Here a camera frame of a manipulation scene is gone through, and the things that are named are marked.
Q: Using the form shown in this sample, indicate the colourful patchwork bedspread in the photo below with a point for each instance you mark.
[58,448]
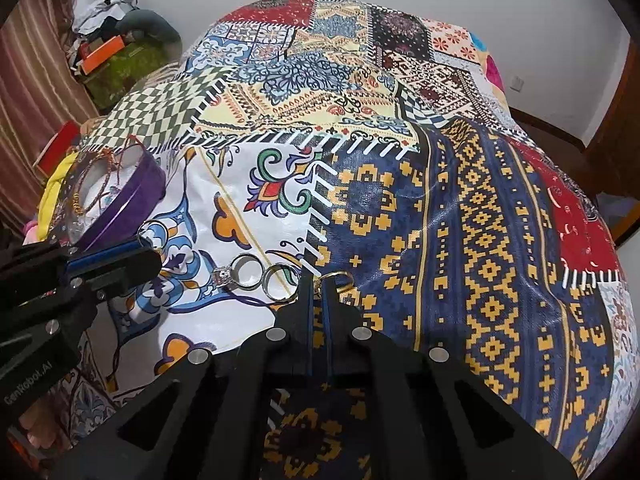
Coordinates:
[338,136]

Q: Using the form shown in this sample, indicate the brown wooden door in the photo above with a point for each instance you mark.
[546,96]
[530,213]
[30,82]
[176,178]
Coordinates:
[613,153]

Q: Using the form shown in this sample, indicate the operator left hand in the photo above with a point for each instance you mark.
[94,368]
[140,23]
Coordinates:
[42,428]

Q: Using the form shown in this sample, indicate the orange box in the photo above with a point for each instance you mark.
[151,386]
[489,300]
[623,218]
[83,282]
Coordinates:
[94,59]

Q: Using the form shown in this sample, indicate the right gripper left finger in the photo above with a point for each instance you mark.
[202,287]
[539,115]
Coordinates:
[204,418]

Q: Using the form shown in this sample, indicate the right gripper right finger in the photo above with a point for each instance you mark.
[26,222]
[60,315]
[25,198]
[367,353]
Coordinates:
[431,417]

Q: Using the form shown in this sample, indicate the striped brown curtain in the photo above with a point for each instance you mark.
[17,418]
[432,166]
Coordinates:
[39,94]

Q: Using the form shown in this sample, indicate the grey white clothes pile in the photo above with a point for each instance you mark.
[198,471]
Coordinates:
[95,14]

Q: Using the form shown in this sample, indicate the red box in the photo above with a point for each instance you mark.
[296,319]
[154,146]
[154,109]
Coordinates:
[58,147]

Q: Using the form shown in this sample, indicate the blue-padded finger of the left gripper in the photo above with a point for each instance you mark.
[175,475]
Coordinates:
[118,268]

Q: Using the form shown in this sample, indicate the purple round jewelry box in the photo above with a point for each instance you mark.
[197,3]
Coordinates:
[106,196]

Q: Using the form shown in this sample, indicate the dark green bag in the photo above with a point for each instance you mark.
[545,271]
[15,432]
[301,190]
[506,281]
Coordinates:
[139,24]

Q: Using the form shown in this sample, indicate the white wall socket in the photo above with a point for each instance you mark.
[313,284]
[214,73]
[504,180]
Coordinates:
[517,84]

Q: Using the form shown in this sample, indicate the yellow cartoon blanket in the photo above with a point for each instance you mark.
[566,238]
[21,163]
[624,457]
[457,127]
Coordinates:
[50,195]

